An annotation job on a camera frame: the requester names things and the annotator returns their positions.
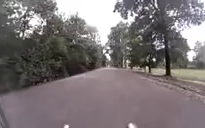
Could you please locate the row of trees and bushes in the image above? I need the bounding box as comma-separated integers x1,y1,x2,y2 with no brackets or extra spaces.
0,0,108,94

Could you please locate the grey asphalt road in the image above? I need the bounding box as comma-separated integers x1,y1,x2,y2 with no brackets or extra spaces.
0,67,205,128

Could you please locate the large dark-trunked tree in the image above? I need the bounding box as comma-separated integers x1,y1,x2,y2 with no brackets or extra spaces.
113,0,205,77

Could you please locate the grass field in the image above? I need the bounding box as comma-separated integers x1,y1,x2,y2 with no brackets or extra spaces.
149,67,205,84

